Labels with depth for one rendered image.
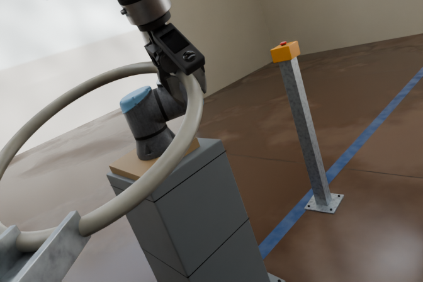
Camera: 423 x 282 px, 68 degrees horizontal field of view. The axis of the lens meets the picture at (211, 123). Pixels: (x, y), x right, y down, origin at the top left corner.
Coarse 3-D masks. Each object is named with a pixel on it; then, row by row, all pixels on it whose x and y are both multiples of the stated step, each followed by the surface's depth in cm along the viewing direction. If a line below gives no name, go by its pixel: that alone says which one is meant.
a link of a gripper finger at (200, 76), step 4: (200, 68) 69; (196, 72) 69; (200, 72) 70; (196, 76) 70; (200, 76) 70; (204, 76) 71; (200, 80) 71; (204, 80) 71; (200, 84) 72; (204, 84) 72; (204, 88) 72; (204, 92) 74
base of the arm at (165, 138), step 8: (168, 128) 136; (152, 136) 129; (160, 136) 130; (168, 136) 133; (136, 144) 134; (144, 144) 130; (152, 144) 129; (160, 144) 130; (168, 144) 131; (144, 152) 130; (152, 152) 130; (160, 152) 129; (144, 160) 132
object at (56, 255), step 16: (64, 224) 42; (0, 240) 45; (48, 240) 40; (64, 240) 42; (80, 240) 44; (0, 256) 44; (16, 256) 46; (32, 256) 38; (48, 256) 38; (64, 256) 41; (0, 272) 43; (16, 272) 44; (32, 272) 36; (48, 272) 38; (64, 272) 40
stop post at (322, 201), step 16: (288, 48) 171; (288, 64) 177; (288, 80) 181; (288, 96) 186; (304, 96) 185; (304, 112) 184; (304, 128) 189; (304, 144) 193; (320, 160) 198; (320, 176) 197; (320, 192) 202; (304, 208) 208; (320, 208) 203; (336, 208) 198
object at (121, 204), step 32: (128, 64) 80; (64, 96) 80; (192, 96) 59; (32, 128) 75; (192, 128) 53; (0, 160) 67; (160, 160) 49; (128, 192) 46; (0, 224) 52; (96, 224) 45
